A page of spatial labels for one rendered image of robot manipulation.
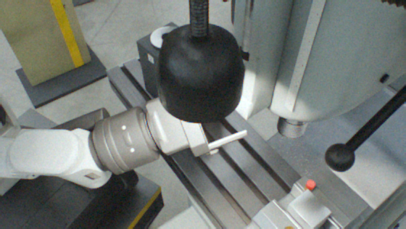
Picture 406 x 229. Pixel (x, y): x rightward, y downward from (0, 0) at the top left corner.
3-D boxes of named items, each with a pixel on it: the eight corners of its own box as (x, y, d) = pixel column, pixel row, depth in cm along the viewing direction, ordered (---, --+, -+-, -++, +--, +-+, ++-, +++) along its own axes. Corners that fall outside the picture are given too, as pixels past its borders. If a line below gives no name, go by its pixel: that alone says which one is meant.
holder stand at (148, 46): (195, 135, 92) (193, 82, 77) (145, 90, 102) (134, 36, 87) (227, 110, 98) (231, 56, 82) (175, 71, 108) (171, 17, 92)
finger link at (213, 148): (245, 129, 54) (207, 143, 54) (246, 130, 51) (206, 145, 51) (249, 139, 54) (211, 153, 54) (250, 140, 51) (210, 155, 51)
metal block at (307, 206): (305, 239, 67) (312, 228, 62) (283, 216, 70) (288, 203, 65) (322, 224, 69) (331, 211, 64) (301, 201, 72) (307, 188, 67)
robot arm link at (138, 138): (209, 155, 48) (130, 185, 48) (212, 150, 57) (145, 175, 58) (177, 71, 48) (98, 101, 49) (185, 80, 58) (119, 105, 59)
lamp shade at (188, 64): (141, 100, 29) (128, 42, 24) (188, 52, 33) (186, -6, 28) (214, 138, 27) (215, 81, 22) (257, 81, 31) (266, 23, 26)
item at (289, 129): (298, 114, 60) (305, 92, 55) (309, 135, 57) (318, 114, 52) (272, 119, 59) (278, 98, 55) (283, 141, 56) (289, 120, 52)
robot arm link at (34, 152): (70, 173, 47) (-12, 169, 49) (101, 186, 55) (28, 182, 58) (80, 128, 49) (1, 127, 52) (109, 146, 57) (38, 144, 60)
